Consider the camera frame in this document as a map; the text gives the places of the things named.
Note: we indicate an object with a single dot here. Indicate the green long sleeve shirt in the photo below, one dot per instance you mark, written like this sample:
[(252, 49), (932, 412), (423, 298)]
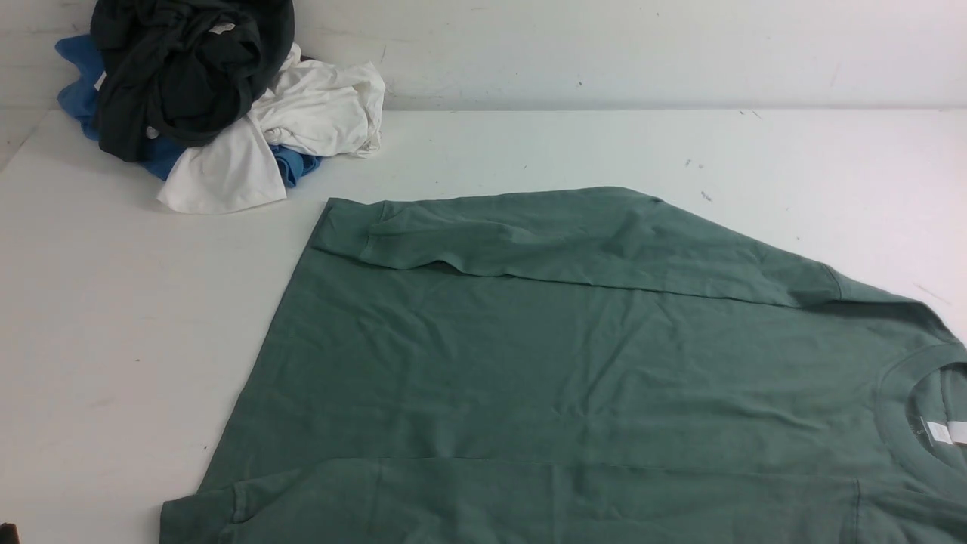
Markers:
[(582, 366)]

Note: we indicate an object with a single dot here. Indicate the white crumpled garment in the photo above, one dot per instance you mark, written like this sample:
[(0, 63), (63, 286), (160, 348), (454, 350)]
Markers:
[(311, 109)]

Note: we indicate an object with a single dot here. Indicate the black crumpled garment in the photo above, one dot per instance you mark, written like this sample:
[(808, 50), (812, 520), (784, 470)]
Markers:
[(186, 69)]

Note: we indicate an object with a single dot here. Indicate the blue crumpled garment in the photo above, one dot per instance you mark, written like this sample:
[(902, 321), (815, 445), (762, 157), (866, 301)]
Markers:
[(79, 101)]

